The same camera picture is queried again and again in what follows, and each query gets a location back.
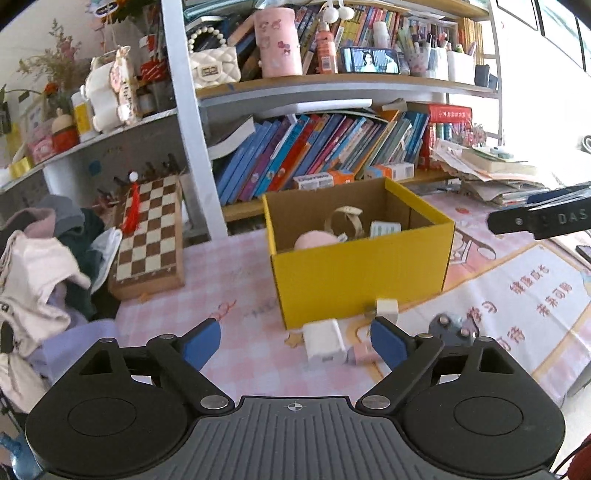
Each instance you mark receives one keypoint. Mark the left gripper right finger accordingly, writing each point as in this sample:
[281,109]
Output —
[409,358]

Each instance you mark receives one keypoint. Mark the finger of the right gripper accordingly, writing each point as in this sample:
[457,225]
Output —
[515,219]

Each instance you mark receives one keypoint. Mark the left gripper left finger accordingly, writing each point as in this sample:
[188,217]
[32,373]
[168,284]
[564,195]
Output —
[179,361]

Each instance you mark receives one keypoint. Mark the pink eraser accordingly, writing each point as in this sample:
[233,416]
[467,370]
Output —
[362,354]

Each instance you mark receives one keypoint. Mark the grey toy car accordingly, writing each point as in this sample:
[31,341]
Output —
[454,329]

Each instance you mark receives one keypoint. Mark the small white charger cube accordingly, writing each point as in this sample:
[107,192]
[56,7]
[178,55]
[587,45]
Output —
[385,308]

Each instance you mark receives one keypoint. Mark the large white charger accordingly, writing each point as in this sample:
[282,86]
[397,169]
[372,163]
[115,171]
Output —
[323,343]

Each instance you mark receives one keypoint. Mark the pink plush pig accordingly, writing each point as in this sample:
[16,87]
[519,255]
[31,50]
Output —
[315,239]

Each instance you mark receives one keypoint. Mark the clear tape roll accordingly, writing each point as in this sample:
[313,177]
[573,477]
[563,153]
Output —
[381,228]

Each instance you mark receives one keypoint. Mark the stack of papers and books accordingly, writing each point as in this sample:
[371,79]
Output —
[491,174]

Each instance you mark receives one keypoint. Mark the pink checkered table mat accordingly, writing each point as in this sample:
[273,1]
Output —
[533,298]

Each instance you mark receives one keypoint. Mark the wooden chess board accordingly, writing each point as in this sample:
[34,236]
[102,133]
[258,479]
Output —
[150,260]

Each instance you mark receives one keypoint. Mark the orange white small box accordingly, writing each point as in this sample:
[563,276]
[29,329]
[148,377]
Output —
[397,171]

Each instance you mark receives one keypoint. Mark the yellow cardboard box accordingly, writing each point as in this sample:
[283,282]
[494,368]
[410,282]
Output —
[346,279]

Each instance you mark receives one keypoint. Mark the red tassel ornament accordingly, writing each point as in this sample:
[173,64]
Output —
[131,217]

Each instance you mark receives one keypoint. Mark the pile of clothes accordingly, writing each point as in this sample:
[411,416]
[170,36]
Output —
[54,257]

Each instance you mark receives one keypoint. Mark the white orange usmile box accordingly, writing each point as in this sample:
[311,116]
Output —
[323,180]

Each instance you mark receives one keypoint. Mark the row of leaning books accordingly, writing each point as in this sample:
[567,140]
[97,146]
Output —
[263,157]

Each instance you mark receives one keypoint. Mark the smartphone on shelf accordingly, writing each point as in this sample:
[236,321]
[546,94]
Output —
[370,60]

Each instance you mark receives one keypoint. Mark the white cat plush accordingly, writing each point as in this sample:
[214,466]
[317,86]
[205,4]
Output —
[110,88]

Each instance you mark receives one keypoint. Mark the pink cylinder bottle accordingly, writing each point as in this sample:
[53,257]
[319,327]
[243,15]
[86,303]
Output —
[276,37]

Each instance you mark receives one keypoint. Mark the white quilted handbag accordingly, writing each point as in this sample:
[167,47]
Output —
[212,67]

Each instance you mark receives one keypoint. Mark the white shelf post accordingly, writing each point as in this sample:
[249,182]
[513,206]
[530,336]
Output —
[205,211]

